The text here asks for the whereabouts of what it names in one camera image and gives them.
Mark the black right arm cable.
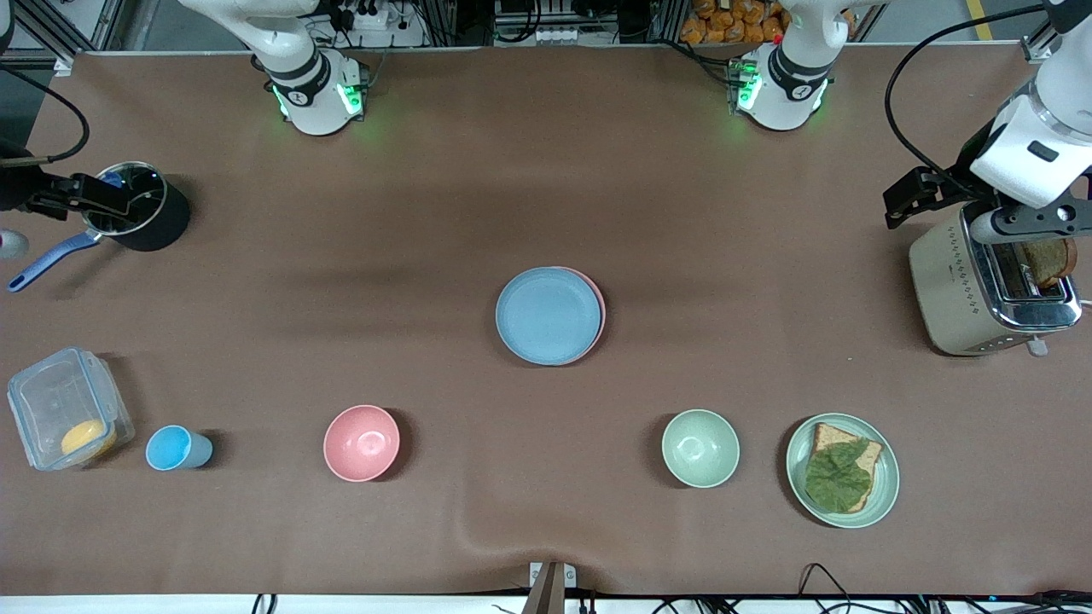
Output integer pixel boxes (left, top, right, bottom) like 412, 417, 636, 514
0, 65, 91, 165

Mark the black cable loop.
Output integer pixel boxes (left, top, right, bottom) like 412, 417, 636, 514
798, 563, 854, 611

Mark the pink bowl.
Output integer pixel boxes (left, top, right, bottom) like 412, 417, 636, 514
322, 404, 402, 484

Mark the green plate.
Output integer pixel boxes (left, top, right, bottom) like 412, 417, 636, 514
785, 413, 901, 530

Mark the yellow round food piece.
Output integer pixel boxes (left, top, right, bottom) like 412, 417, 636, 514
60, 418, 118, 461

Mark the brown bread slice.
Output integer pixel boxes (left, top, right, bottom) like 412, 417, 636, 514
806, 422, 884, 514

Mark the brown table cloth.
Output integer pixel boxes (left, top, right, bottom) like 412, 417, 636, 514
0, 47, 1092, 598

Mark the aluminium frame profile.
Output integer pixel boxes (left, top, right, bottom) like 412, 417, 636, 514
1021, 0, 1092, 63
0, 0, 137, 69

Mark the dark toast slice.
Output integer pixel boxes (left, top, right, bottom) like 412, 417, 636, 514
1019, 237, 1078, 289

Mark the blue cup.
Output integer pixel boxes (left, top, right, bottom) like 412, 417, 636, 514
145, 425, 214, 472

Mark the green bowl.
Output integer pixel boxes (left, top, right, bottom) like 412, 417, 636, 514
661, 408, 741, 489

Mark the pile of orange snack bags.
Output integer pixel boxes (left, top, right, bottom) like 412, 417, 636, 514
680, 0, 790, 45

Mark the green lettuce leaf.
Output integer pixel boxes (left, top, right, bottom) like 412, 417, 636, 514
804, 437, 874, 514

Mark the beige and chrome toaster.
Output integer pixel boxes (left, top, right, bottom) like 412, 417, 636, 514
908, 201, 1083, 357

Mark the blue plate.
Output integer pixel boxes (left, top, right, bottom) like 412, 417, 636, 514
495, 266, 602, 368

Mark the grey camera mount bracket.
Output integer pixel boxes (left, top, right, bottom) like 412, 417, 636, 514
529, 561, 578, 614

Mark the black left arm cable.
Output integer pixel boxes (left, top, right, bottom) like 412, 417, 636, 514
884, 3, 1052, 202

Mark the pink plate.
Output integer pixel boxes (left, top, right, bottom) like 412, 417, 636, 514
559, 266, 608, 360

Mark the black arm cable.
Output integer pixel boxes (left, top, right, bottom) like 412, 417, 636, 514
884, 3, 1052, 202
0, 65, 91, 165

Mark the black saucepan with blue handle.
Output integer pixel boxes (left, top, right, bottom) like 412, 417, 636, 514
7, 160, 193, 293

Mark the clear plastic container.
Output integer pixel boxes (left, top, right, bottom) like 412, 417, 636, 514
7, 346, 136, 472

